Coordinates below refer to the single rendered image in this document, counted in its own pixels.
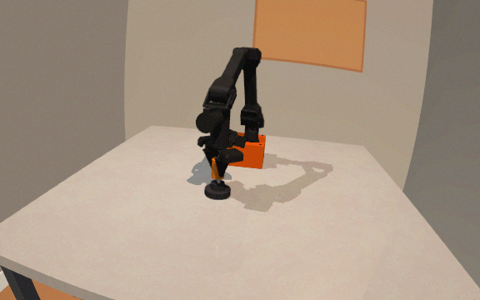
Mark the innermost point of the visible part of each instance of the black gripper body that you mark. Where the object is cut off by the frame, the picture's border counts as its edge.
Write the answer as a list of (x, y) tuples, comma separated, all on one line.
[(218, 140)]

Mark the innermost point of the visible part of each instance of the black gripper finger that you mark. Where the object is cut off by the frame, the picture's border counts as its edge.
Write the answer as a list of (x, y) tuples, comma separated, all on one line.
[(221, 166), (209, 155)]

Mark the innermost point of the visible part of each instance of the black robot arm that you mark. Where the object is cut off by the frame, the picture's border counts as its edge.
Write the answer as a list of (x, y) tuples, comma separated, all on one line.
[(222, 93)]

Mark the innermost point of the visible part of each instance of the orange knob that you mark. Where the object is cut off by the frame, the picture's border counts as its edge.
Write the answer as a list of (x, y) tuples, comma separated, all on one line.
[(215, 171)]

